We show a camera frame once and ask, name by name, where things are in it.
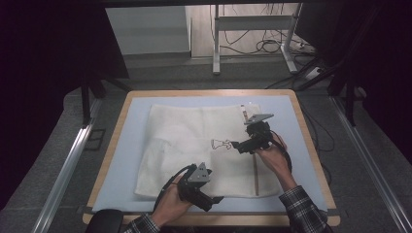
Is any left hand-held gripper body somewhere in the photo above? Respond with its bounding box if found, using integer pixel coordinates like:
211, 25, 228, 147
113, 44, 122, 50
177, 161, 212, 214

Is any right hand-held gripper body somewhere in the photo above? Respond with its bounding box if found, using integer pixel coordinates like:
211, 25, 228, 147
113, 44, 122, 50
243, 113, 275, 152

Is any white mesh laundry bag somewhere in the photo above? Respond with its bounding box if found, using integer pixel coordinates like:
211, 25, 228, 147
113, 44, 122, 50
134, 102, 283, 199

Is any person's right hand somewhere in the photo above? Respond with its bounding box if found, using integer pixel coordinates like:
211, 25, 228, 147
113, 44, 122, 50
255, 134, 294, 180

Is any person's left hand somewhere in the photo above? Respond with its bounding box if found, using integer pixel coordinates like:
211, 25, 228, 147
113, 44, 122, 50
151, 183, 192, 228

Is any wooden framed table board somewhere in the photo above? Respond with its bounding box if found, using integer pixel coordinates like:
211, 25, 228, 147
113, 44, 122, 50
91, 94, 328, 214

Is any white power strip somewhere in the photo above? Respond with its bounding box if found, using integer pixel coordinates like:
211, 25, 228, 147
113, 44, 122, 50
304, 66, 325, 81

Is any black metal stand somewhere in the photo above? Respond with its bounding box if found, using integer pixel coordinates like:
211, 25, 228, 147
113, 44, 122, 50
326, 56, 359, 128
80, 72, 133, 128

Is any black rounded padded object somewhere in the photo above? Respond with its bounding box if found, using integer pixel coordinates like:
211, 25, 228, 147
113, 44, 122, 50
84, 209, 124, 233

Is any dark curtain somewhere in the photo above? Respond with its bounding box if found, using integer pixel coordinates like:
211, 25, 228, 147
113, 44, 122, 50
293, 0, 412, 163
0, 0, 131, 210

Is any white cabinet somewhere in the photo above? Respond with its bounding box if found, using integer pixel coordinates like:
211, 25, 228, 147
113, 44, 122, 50
105, 5, 192, 56

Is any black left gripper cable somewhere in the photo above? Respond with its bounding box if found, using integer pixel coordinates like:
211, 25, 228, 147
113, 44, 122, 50
153, 163, 198, 213

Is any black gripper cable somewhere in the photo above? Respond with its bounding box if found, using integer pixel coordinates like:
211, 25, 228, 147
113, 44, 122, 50
269, 129, 293, 174
153, 163, 198, 213

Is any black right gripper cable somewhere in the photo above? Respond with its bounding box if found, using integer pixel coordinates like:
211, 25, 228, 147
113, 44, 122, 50
269, 129, 293, 174

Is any black floor cable loop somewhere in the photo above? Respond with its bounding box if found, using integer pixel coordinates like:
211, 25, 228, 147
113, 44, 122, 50
300, 102, 336, 153

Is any tangle of black floor cables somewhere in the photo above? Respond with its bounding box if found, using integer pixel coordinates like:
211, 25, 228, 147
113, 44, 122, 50
220, 3, 316, 56

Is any white desk frame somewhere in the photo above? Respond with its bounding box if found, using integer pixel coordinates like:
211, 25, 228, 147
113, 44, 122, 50
212, 3, 304, 76

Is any aluminium rail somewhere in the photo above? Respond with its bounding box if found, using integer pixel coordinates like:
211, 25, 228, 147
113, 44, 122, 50
31, 97, 104, 233
329, 95, 412, 233

